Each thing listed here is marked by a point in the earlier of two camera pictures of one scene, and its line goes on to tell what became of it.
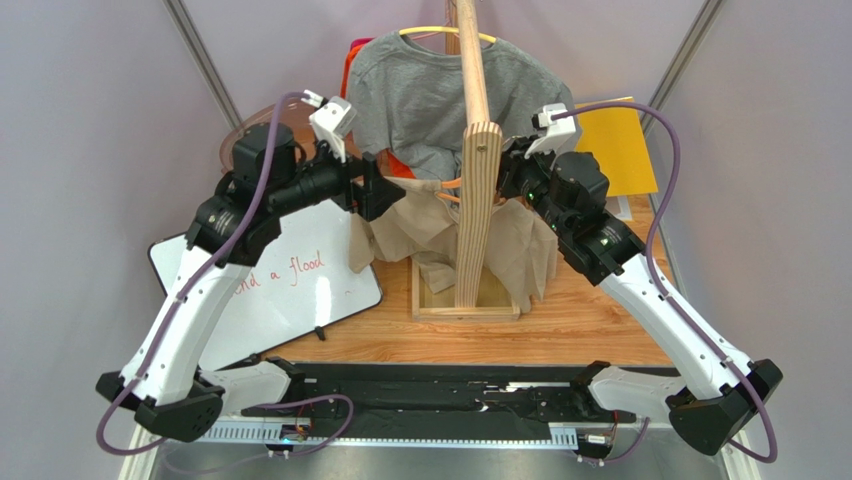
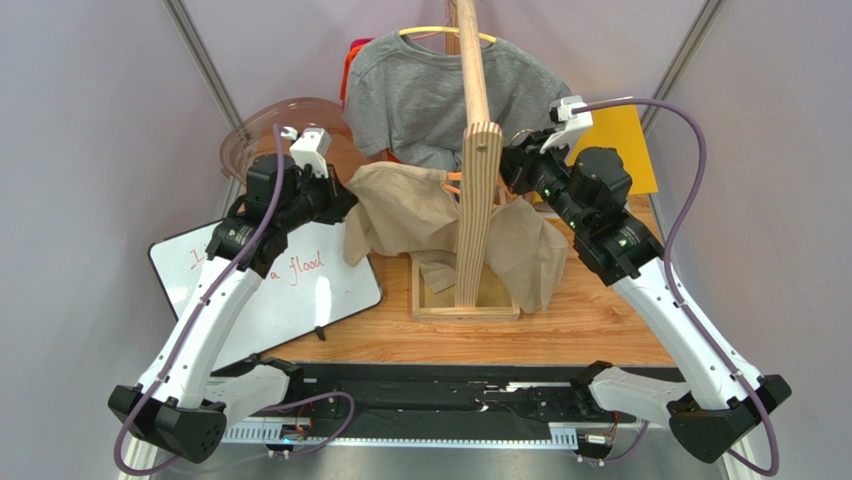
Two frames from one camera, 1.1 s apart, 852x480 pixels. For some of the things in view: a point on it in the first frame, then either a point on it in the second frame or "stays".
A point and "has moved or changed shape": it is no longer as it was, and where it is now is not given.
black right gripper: (509, 171) stays
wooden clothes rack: (478, 296) stays
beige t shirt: (412, 225) has moved or changed shape
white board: (302, 283) stays
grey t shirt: (406, 98) stays
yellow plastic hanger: (442, 29) stays
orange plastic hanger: (451, 183) has moved or changed shape
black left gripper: (376, 192) → (339, 200)
